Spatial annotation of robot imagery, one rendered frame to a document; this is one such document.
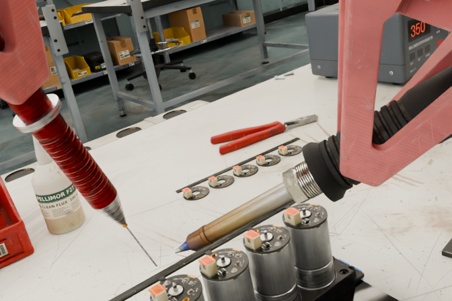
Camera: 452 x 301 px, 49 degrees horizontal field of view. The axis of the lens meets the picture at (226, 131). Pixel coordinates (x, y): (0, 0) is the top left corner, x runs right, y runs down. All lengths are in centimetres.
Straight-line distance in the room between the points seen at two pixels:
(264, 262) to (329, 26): 48
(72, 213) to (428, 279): 29
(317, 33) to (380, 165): 54
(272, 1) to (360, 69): 580
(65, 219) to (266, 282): 24
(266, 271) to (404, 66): 43
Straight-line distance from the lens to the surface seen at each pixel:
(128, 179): 53
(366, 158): 18
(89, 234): 45
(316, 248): 28
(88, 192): 18
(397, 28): 64
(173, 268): 26
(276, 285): 27
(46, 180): 44
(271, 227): 28
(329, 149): 19
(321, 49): 72
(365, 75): 16
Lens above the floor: 96
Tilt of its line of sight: 21 degrees down
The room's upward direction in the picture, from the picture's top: 11 degrees counter-clockwise
